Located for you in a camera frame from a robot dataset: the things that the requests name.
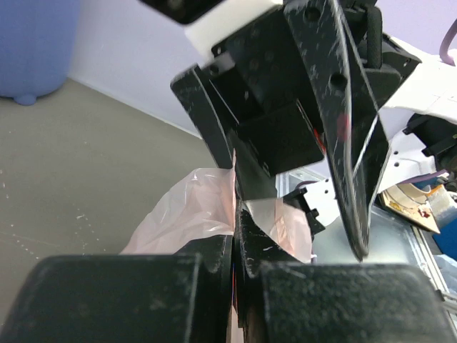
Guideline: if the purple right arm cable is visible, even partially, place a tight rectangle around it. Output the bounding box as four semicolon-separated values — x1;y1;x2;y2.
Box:
438;19;457;67

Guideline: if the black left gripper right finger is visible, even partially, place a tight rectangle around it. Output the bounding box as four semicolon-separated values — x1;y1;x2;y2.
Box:
235;209;456;342

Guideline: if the pink plastic trash bag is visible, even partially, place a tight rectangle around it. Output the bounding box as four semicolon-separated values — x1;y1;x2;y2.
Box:
119;149;315;343

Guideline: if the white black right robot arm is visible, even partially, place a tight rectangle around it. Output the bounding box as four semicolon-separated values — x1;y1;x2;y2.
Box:
166;1;456;259

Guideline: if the blue trash bin yellow rim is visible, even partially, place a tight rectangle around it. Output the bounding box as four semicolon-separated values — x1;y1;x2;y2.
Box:
1;0;81;106

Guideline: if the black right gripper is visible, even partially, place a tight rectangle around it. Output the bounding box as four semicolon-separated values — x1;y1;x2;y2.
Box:
171;1;390;261

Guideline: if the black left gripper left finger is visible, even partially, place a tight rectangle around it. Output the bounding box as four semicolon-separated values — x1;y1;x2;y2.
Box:
1;235;233;342

